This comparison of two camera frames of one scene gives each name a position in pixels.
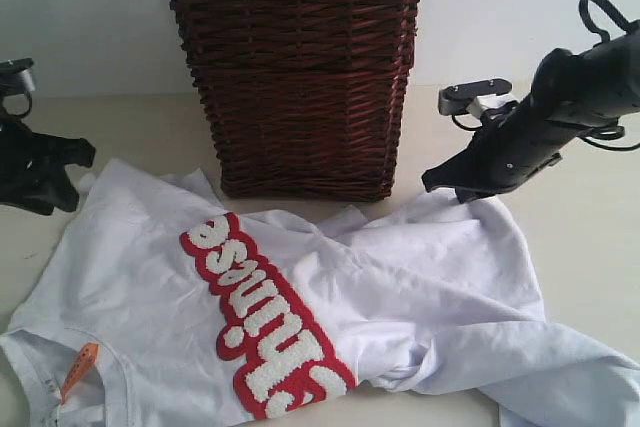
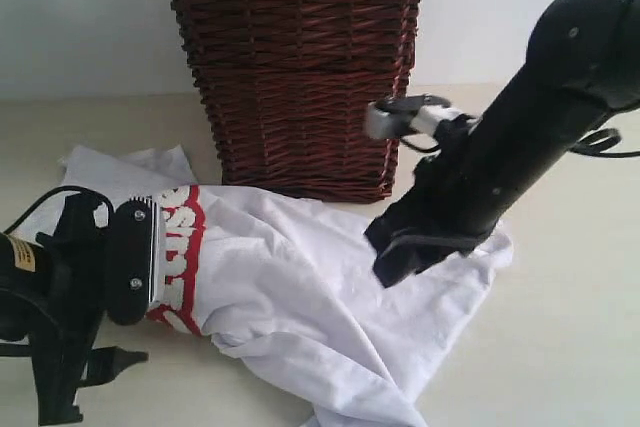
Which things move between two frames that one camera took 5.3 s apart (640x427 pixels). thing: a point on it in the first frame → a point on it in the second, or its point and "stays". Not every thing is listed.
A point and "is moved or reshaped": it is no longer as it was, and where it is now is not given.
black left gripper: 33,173 → 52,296
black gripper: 15,77 → 131,260
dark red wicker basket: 304,68 stays
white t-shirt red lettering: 171,309 is moved or reshaped
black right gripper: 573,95 → 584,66
